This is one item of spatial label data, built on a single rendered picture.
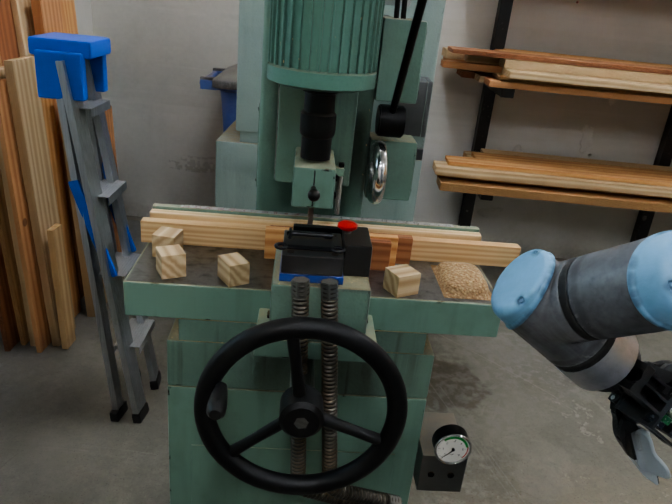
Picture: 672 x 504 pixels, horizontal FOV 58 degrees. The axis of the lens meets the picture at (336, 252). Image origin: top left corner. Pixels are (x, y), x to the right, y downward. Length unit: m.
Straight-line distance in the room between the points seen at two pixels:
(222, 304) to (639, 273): 0.61
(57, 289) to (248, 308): 1.51
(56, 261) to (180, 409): 1.36
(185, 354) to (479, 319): 0.48
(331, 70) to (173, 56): 2.56
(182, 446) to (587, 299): 0.76
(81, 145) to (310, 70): 0.97
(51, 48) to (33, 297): 1.00
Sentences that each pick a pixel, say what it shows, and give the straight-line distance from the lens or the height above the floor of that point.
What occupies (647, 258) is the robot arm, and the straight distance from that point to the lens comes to 0.62.
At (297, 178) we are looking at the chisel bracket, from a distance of 1.01.
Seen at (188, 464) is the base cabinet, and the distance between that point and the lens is 1.18.
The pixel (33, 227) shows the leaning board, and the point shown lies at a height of 0.48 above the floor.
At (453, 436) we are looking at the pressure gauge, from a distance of 1.06.
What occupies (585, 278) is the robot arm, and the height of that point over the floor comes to 1.10.
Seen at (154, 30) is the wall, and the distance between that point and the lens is 3.48.
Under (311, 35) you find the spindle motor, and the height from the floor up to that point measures 1.28.
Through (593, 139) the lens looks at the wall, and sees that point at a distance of 3.63.
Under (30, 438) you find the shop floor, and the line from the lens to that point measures 2.16.
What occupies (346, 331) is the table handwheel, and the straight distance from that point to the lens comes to 0.78.
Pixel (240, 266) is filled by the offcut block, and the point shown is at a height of 0.93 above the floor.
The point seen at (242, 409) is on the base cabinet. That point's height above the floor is 0.67.
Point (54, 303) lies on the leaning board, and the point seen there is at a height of 0.18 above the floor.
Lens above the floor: 1.34
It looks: 23 degrees down
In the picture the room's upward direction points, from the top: 6 degrees clockwise
